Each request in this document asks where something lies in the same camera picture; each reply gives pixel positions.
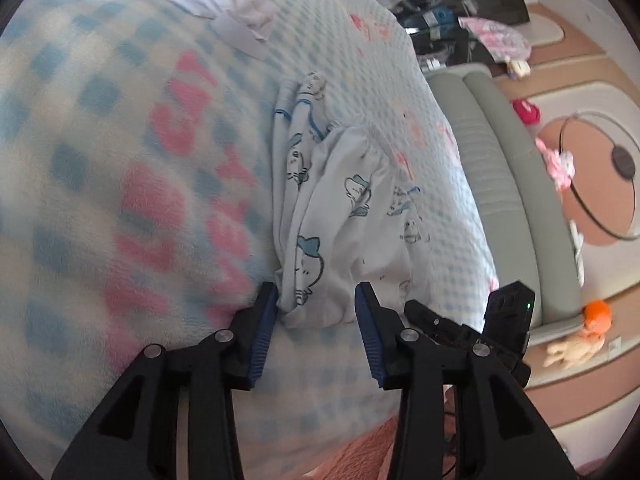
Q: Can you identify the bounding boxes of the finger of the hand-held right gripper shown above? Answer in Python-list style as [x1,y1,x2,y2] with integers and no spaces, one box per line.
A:
[404,299,475,347]

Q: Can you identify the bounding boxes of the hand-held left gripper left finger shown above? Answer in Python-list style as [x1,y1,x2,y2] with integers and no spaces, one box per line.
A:
[52,281,280,480]

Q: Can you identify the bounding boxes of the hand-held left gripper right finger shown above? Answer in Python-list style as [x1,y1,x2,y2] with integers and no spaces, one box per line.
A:
[354,281,578,480]

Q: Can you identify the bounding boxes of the white cartoon print pajama pants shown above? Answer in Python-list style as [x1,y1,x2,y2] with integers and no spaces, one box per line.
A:
[271,71,431,330]

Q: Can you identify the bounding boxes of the beige plush toy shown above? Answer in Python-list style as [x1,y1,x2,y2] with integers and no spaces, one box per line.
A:
[544,332,606,368]

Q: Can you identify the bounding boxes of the orange plush toy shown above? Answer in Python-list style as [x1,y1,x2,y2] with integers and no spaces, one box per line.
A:
[582,300,613,336]

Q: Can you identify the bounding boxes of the beige padded headboard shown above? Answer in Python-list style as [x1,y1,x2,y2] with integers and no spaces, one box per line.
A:
[427,62,586,341]

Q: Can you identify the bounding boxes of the pink plush toy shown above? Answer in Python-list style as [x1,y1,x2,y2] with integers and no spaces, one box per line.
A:
[535,137,576,191]

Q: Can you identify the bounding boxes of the red plush toy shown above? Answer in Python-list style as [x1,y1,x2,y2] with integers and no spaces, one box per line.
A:
[512,99,542,126]

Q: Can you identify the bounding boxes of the checkered cartoon print blanket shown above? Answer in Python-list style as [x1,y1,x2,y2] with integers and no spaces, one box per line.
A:
[0,0,501,480]

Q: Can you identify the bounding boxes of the pink floral cloth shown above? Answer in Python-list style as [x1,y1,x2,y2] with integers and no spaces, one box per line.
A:
[457,16,532,63]

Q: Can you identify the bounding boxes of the round black ring lamp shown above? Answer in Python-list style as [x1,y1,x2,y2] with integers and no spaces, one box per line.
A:
[559,112,640,241]

